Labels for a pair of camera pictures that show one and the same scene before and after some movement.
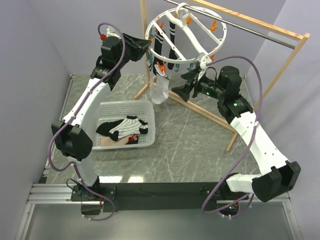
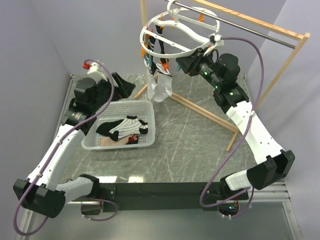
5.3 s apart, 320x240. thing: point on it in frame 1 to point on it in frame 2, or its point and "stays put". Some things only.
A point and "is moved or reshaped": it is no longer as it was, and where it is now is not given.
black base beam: x=124 y=197 stays put
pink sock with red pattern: x=108 y=141 stays put
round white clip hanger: x=179 y=35 is moved or reshaped
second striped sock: x=105 y=128 stays put
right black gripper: x=183 y=91 to x=189 y=64
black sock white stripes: x=172 y=53 to x=159 y=30
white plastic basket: x=109 y=111 stays put
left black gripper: x=138 y=46 to x=124 y=88
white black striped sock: x=131 y=125 stays put
